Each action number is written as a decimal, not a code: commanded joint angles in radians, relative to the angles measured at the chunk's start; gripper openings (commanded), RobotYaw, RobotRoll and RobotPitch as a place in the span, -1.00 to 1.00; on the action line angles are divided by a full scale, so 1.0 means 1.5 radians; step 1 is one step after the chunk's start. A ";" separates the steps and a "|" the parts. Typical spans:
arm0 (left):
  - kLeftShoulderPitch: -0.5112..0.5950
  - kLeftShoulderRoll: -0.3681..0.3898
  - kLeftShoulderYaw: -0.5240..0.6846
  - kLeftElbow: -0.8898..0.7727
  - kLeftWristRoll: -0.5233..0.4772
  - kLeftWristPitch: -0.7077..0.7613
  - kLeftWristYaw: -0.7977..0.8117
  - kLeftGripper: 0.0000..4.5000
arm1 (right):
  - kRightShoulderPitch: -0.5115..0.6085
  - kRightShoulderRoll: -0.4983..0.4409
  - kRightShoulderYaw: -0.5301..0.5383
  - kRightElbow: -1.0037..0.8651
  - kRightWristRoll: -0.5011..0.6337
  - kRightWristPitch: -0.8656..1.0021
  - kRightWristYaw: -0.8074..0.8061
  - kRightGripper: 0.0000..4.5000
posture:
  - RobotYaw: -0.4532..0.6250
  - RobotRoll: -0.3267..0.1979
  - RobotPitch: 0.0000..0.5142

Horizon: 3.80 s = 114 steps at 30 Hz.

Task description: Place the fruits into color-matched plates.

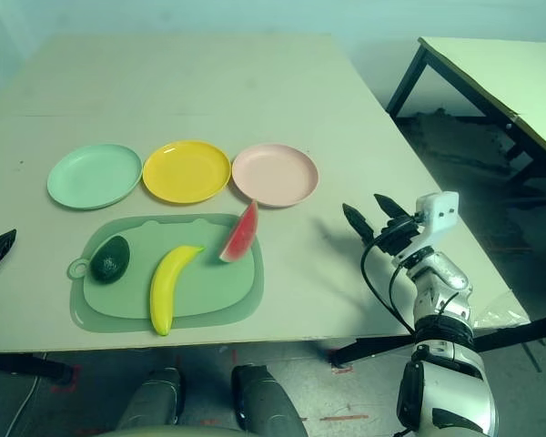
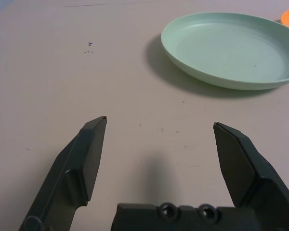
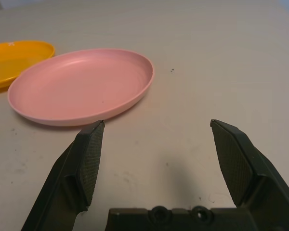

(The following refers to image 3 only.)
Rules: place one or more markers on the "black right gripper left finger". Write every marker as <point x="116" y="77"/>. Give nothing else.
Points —
<point x="69" y="168"/>

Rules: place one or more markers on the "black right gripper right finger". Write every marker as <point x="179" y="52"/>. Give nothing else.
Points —
<point x="250" y="168"/>

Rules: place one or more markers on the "pink plastic plate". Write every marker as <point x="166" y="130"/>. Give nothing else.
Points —
<point x="82" y="89"/>

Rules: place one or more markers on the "yellow plastic plate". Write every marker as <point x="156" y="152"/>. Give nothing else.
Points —
<point x="12" y="62"/>

